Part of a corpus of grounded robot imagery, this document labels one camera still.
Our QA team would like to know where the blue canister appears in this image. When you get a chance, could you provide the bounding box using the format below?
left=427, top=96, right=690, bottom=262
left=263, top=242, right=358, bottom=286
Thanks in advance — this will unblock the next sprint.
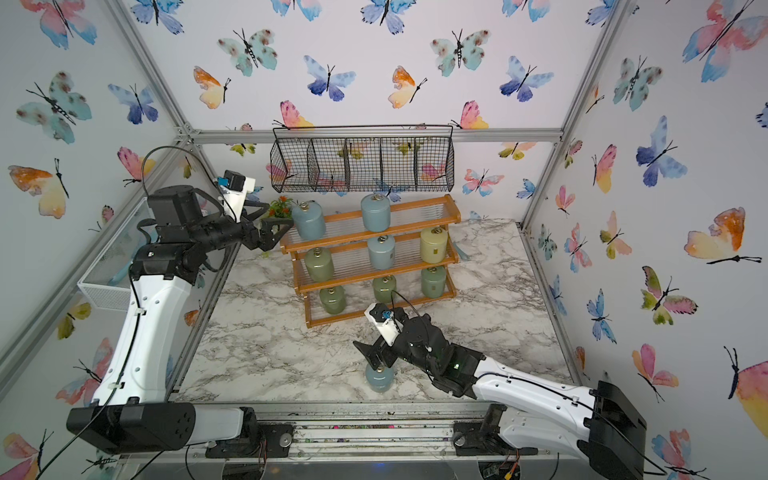
left=291, top=201, right=326, bottom=241
left=367, top=235, right=396, bottom=270
left=361, top=193, right=391, bottom=233
left=365, top=363, right=395, bottom=393

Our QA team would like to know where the green canister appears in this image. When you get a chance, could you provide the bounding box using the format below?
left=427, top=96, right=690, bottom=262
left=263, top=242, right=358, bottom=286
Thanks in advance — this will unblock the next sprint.
left=319, top=286, right=347, bottom=315
left=421, top=266, right=447, bottom=299
left=372, top=275, right=397, bottom=304
left=304, top=247, right=334, bottom=283

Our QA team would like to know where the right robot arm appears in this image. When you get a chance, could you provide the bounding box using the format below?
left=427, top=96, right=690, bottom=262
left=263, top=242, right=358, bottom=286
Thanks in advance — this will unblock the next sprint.
left=354, top=303, right=647, bottom=479

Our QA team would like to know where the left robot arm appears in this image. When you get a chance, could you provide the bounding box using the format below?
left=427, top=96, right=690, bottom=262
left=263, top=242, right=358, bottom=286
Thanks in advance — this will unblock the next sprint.
left=66, top=185, right=293, bottom=455

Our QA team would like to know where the wooden three-tier shelf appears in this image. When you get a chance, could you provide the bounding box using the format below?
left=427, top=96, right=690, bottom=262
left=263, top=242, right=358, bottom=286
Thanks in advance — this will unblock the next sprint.
left=280, top=195, right=461, bottom=328

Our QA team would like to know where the artificial flower plant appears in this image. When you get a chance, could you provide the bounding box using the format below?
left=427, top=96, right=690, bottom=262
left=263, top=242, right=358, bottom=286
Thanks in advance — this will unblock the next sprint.
left=267, top=195, right=295, bottom=219

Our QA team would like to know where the yellow-green canister middle right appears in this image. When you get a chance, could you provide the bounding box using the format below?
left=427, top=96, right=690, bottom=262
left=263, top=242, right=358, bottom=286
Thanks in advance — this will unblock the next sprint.
left=420, top=226, right=449, bottom=264

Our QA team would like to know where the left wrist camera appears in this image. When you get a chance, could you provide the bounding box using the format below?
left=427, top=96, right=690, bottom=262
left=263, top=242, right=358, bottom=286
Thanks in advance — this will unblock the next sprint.
left=217, top=170, right=258, bottom=222

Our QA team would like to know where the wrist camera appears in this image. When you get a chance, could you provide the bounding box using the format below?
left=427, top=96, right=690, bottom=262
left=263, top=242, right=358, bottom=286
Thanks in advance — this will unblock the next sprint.
left=364, top=303, right=400, bottom=347
left=217, top=170, right=258, bottom=222

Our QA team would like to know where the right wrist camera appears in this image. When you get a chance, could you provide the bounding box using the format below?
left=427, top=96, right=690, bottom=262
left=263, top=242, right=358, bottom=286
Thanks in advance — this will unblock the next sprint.
left=364, top=303, right=400, bottom=347

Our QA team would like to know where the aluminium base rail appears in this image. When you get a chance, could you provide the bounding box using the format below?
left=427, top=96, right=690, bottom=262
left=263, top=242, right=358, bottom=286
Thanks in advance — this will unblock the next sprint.
left=119, top=400, right=637, bottom=464

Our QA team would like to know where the black wire wall basket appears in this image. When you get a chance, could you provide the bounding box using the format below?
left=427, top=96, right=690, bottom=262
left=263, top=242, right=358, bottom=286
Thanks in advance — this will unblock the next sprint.
left=267, top=124, right=455, bottom=194

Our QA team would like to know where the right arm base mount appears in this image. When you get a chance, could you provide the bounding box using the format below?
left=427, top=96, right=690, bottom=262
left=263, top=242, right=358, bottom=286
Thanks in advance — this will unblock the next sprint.
left=451, top=403, right=538, bottom=457

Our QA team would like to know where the white mesh wall basket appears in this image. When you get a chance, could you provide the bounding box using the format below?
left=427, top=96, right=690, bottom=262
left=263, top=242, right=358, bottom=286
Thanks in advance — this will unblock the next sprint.
left=77, top=199, right=151, bottom=312

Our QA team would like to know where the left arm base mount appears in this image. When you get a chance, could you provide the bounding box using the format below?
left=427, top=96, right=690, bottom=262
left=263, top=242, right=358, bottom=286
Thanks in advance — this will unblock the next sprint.
left=205, top=423, right=295, bottom=460

